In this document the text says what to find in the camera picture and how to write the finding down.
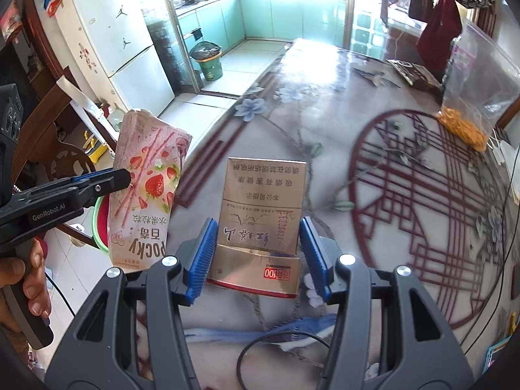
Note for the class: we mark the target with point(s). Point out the black shoulder bag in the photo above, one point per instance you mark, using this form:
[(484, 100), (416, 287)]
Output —
[(420, 0)]

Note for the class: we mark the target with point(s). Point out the dark brown snack packet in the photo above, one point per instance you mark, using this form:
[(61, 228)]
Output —
[(414, 72)]

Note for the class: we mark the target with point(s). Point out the dark red garment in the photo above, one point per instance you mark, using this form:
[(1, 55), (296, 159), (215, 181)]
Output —
[(440, 36)]

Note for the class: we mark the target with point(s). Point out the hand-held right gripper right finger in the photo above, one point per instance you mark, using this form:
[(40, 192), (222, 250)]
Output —
[(315, 260)]

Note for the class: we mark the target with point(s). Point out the green kitchen trash bin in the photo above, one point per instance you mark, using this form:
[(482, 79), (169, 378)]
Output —
[(207, 63)]

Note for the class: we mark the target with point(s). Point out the person's left hand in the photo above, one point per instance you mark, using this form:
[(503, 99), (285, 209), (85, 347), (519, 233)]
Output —
[(34, 292)]

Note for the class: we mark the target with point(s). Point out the red basin with green rim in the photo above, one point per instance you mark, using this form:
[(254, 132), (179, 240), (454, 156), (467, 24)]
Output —
[(101, 219)]

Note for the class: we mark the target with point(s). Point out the clear zip bag orange snacks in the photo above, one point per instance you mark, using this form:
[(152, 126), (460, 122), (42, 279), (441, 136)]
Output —
[(479, 89)]

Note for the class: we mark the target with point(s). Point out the teal kitchen base cabinets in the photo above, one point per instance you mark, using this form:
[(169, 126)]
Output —
[(284, 16)]

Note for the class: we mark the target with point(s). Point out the colourful sticky note pad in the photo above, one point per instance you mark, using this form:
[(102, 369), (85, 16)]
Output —
[(497, 349)]

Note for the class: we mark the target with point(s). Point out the white two-door fridge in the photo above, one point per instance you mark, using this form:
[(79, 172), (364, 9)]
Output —
[(122, 40)]

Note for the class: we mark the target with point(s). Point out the red hanging packet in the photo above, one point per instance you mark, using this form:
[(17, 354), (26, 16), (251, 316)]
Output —
[(10, 20)]

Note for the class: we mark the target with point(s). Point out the carved wooden chair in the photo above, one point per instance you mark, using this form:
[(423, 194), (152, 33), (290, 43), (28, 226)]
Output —
[(53, 138)]

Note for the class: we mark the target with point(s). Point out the gold cigarette box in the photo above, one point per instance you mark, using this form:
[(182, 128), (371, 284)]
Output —
[(260, 211)]

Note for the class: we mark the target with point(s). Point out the pink strawberry biscuit box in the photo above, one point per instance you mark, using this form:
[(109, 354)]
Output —
[(150, 187)]

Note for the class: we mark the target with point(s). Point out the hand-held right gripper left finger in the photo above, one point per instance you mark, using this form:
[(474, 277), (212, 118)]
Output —
[(201, 260)]

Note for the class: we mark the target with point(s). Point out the green detergent bottle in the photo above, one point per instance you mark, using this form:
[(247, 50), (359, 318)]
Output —
[(115, 120)]

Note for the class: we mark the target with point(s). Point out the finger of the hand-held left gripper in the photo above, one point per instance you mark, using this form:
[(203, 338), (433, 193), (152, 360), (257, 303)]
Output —
[(103, 189), (87, 178)]

